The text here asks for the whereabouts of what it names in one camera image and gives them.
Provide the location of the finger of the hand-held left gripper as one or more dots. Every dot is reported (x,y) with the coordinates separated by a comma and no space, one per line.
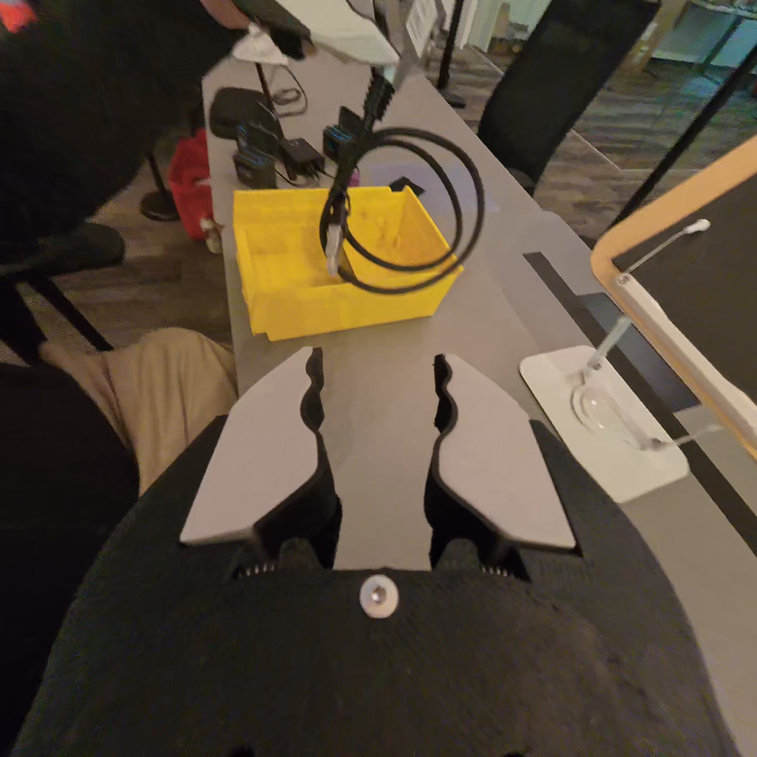
(343,32)

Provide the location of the white stand base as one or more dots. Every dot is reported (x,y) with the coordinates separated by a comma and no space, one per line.
(638,473)

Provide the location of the person's left forearm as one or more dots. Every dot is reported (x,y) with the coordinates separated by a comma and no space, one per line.
(71,118)

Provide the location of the black rounded case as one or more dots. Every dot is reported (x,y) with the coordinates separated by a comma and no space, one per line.
(233,112)

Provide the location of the person's leg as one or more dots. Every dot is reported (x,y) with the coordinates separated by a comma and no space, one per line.
(165,390)

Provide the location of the black round stand base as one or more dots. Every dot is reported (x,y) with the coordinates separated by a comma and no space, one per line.
(157,206)

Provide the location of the person's torso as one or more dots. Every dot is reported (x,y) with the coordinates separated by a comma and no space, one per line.
(59,520)

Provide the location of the black power adapter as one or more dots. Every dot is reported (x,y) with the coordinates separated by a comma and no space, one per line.
(303,157)

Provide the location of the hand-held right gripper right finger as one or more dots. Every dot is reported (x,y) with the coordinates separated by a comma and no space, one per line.
(497,467)

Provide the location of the black dock with blue ports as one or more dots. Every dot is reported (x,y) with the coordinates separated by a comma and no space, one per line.
(342,139)

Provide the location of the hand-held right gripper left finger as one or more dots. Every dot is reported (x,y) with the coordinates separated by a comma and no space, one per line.
(260,461)

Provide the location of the red plastic bin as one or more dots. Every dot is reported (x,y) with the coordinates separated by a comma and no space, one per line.
(190,183)

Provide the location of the black metal stand pole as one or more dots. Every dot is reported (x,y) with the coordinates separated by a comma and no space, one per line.
(686,142)
(450,47)

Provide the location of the black office chair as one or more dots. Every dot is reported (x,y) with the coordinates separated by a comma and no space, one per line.
(562,77)
(65,251)

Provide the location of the black adapter with blue ports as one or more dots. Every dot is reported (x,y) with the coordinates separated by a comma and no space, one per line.
(255,159)

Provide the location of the yellow plastic bin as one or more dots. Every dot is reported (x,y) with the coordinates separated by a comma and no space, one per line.
(355,310)

